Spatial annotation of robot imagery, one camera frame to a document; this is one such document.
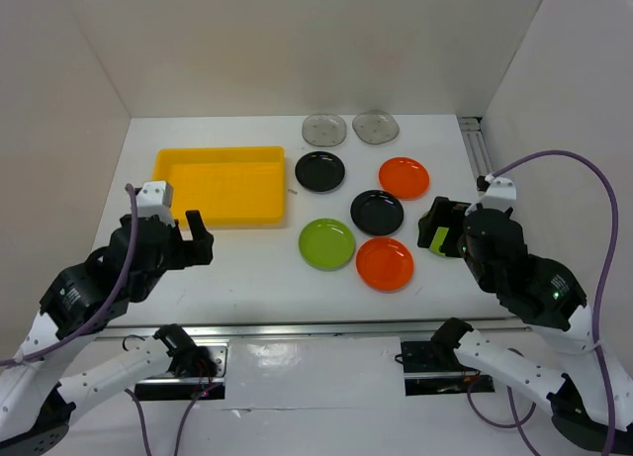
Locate black plate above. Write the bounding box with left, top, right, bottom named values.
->
left=295, top=151, right=345, bottom=193
left=350, top=190, right=405, bottom=236

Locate orange plate front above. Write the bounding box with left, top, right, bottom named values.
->
left=355, top=237, right=414, bottom=293

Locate orange plate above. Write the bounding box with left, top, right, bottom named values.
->
left=378, top=157, right=430, bottom=200
left=355, top=237, right=414, bottom=293

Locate green plate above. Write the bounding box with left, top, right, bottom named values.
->
left=428, top=227, right=449, bottom=257
left=298, top=218, right=356, bottom=271

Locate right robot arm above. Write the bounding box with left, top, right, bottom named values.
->
left=417, top=196, right=632, bottom=455

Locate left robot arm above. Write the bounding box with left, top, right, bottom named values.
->
left=1, top=211, right=215, bottom=455

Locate yellow plastic bin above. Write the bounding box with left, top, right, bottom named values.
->
left=152, top=145, right=286, bottom=227

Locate orange plate back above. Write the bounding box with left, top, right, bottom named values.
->
left=378, top=157, right=430, bottom=200

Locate clear glass plate right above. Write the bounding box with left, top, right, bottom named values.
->
left=352, top=110, right=400, bottom=145

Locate clear glass plate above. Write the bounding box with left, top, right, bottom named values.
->
left=302, top=114, right=347, bottom=147
left=352, top=110, right=400, bottom=145

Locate clear glass plate left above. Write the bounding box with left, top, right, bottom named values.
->
left=302, top=114, right=347, bottom=147

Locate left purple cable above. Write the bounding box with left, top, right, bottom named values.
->
left=0, top=182, right=138, bottom=369

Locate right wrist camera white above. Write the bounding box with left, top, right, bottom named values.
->
left=465, top=174, right=517, bottom=216

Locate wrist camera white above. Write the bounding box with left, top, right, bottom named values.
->
left=136, top=181, right=175, bottom=227
left=465, top=174, right=517, bottom=216

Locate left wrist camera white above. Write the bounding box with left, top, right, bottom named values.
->
left=136, top=181, right=175, bottom=227

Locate aluminium rail right side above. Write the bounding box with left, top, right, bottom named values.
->
left=457, top=117, right=493, bottom=177

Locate aluminium rail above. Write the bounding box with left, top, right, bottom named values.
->
left=96, top=318, right=531, bottom=341
left=457, top=117, right=493, bottom=177

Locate aluminium rail front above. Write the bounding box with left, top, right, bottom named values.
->
left=96, top=318, right=531, bottom=341

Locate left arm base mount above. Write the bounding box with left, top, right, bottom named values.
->
left=133, top=341, right=228, bottom=402

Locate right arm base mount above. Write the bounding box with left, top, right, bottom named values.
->
left=394, top=340, right=495, bottom=397

